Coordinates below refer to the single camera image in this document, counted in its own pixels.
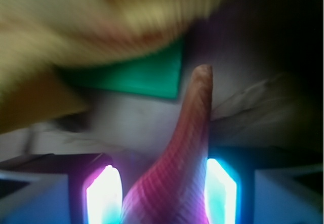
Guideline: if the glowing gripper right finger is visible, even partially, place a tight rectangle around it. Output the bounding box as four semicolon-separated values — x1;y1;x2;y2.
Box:
205;146;323;223

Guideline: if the yellow microfibre cloth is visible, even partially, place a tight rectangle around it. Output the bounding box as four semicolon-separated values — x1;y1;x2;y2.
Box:
1;0;224;133

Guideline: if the brown spiral conch shell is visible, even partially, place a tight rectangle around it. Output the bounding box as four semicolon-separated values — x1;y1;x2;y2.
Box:
121;65;213;223

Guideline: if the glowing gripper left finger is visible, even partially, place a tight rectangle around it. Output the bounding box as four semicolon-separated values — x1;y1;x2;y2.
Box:
1;153;123;223

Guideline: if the green flat block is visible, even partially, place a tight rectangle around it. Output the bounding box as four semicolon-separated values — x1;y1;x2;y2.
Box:
58;38;184;99

